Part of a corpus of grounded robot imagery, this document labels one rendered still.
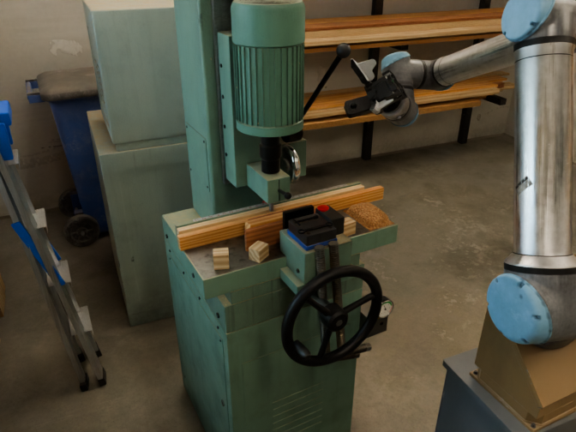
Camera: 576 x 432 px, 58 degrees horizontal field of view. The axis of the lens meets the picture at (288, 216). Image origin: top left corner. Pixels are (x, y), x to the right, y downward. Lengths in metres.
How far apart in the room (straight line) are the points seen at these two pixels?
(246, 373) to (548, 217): 0.89
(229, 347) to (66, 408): 1.05
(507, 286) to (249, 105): 0.71
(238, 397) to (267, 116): 0.81
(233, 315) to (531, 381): 0.75
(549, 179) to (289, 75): 0.61
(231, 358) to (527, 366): 0.75
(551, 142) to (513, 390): 0.66
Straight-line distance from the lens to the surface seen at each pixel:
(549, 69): 1.19
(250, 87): 1.28
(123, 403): 2.30
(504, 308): 1.20
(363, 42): 3.58
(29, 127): 3.68
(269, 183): 1.38
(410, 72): 1.68
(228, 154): 1.51
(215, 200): 1.60
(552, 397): 1.48
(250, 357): 1.51
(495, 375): 1.54
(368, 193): 1.64
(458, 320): 2.70
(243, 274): 1.33
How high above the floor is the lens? 1.64
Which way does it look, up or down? 28 degrees down
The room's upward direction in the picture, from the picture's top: straight up
